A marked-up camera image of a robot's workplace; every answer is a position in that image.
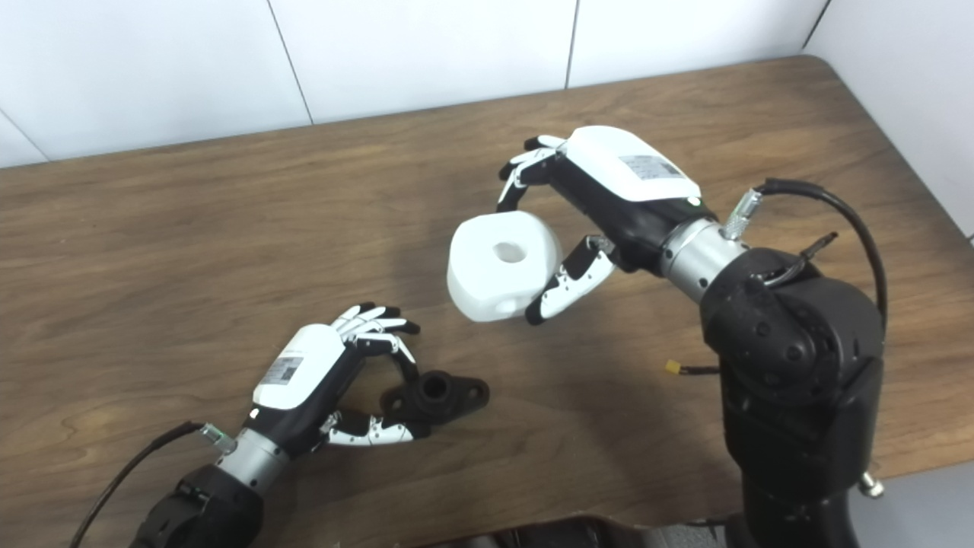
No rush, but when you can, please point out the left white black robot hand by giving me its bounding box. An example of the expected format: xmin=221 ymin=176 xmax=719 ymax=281
xmin=242 ymin=303 xmax=431 ymax=461

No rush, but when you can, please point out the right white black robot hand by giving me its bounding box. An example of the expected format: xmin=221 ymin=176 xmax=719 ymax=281
xmin=498 ymin=126 xmax=720 ymax=327

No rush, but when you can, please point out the black flanged holder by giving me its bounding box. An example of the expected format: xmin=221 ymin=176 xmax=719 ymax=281
xmin=380 ymin=371 xmax=490 ymax=427

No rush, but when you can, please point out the round white plastic piece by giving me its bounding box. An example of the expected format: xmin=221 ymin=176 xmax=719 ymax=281
xmin=447 ymin=212 xmax=565 ymax=323

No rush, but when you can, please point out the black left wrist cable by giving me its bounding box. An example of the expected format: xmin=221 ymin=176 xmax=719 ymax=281
xmin=68 ymin=421 xmax=233 ymax=548

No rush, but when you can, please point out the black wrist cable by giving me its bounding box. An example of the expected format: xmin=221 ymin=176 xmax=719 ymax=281
xmin=721 ymin=178 xmax=889 ymax=332
xmin=68 ymin=421 xmax=233 ymax=548

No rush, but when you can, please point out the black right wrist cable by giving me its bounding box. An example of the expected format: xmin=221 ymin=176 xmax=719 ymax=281
xmin=721 ymin=178 xmax=889 ymax=332

